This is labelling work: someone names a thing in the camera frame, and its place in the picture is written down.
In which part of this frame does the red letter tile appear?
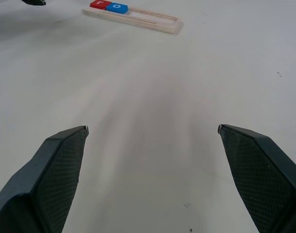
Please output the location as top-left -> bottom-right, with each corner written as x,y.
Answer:
89,0 -> 112,11

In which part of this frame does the wooden letter tray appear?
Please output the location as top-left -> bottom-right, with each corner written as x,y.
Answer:
81,5 -> 184,34

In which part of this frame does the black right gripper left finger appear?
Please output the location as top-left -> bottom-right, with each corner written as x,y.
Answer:
0,125 -> 89,233

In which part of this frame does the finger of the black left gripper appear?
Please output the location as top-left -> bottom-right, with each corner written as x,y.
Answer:
20,0 -> 47,6

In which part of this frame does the blue letter tile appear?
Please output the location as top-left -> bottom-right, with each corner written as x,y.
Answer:
105,2 -> 128,14

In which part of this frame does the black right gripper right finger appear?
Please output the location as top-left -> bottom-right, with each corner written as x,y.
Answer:
217,124 -> 296,233

